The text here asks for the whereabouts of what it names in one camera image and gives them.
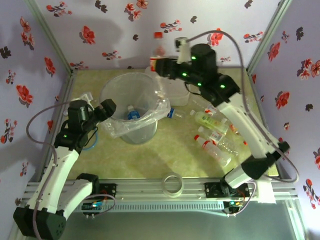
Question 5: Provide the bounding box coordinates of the tall red cap bottle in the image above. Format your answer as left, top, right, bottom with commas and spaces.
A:
149, 31, 167, 74

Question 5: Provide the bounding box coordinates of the clear plastic bag liner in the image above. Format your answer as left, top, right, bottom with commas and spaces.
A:
99, 72, 172, 140

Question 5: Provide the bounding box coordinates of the clear plastic bin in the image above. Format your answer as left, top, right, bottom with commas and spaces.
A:
99, 71, 172, 145

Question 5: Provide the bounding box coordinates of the blue red cola bottle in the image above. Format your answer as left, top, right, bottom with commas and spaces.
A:
166, 107, 187, 120

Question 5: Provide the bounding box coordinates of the clear bottle red white label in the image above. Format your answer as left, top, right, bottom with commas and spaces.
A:
192, 99, 225, 118

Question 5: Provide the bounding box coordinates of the yellow green drink bottle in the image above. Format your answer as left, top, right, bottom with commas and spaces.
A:
189, 109, 230, 133

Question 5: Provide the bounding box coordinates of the white cap ribbed clear bottle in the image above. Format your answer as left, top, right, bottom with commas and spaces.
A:
197, 126, 240, 158

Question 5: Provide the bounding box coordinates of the red cap red label bottle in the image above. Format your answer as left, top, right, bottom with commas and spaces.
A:
193, 134, 232, 167

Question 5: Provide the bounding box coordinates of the blue label water bottle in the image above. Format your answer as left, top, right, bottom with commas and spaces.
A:
126, 104, 141, 122

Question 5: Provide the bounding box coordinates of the white translucent plastic container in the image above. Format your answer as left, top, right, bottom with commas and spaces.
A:
144, 66, 191, 107

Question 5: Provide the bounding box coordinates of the left circuit board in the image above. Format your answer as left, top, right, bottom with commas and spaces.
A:
81, 201, 106, 213

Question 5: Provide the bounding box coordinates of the circuit board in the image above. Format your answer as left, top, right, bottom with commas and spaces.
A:
223, 199, 245, 213
81, 201, 106, 213

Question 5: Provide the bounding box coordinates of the clear tape roll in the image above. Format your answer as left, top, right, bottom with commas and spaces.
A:
161, 172, 185, 198

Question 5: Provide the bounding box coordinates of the right circuit board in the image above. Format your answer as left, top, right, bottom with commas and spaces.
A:
223, 199, 245, 213

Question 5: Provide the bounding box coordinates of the white foam pad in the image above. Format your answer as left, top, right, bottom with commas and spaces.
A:
257, 178, 277, 204

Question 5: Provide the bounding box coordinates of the blue plastic ring tool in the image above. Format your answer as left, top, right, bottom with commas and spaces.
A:
82, 138, 100, 152

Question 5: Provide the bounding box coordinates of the left aluminium side rail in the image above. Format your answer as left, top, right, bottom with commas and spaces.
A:
29, 71, 76, 183

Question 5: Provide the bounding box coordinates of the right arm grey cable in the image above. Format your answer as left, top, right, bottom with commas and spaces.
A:
186, 29, 300, 183

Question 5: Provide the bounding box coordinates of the right aluminium corner post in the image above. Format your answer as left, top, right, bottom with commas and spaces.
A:
245, 0, 294, 76

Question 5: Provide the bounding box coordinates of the aluminium corner post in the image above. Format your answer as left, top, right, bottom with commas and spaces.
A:
245, 0, 294, 76
26, 0, 77, 76

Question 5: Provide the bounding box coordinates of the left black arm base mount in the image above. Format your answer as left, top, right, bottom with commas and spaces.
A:
98, 183, 118, 200

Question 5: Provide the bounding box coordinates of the left board grey wire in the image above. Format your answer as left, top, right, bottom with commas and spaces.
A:
83, 193, 117, 220

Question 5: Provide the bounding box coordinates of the board grey wire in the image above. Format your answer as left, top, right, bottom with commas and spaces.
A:
83, 193, 117, 220
226, 181, 258, 218

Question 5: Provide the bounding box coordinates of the left aluminium corner post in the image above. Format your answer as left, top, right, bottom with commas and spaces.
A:
26, 0, 77, 76

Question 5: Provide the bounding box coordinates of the grey slotted cable duct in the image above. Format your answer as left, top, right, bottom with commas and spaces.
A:
53, 201, 226, 213

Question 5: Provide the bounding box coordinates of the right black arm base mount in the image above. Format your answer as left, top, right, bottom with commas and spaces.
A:
204, 181, 226, 200

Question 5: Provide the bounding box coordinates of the right board grey wire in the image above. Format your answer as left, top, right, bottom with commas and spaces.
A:
226, 181, 258, 218

